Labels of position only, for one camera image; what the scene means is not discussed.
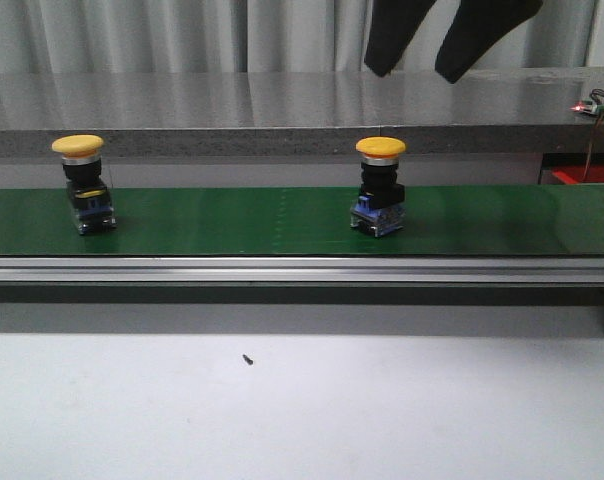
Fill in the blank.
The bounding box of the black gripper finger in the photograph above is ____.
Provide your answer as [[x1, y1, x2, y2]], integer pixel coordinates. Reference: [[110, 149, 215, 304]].
[[435, 0, 543, 84], [364, 0, 435, 77]]

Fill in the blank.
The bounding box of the yellow mushroom push button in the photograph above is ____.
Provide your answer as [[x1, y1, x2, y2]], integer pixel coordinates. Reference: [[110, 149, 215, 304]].
[[51, 134, 117, 235], [350, 136, 406, 238]]

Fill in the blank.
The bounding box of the grey stone counter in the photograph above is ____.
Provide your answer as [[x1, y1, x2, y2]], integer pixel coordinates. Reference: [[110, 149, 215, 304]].
[[0, 67, 604, 158]]

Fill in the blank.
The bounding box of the small green circuit board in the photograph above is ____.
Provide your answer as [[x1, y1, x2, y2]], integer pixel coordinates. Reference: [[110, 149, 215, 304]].
[[571, 100, 604, 117]]

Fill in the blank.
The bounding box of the red plastic tray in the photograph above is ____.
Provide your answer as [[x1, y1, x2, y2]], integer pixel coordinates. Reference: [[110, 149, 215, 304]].
[[551, 166, 604, 185]]

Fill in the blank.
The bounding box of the green conveyor belt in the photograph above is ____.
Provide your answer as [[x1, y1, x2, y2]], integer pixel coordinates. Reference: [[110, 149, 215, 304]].
[[0, 184, 604, 256]]

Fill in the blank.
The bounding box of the grey curtain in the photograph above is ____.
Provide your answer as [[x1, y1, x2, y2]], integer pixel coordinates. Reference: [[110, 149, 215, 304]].
[[0, 1, 598, 74]]

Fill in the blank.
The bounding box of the red black wire cable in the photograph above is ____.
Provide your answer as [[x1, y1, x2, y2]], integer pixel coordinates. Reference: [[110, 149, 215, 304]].
[[581, 88, 604, 185]]

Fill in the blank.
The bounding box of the aluminium conveyor frame rail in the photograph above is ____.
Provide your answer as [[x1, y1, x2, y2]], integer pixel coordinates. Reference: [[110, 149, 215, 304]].
[[0, 255, 604, 341]]

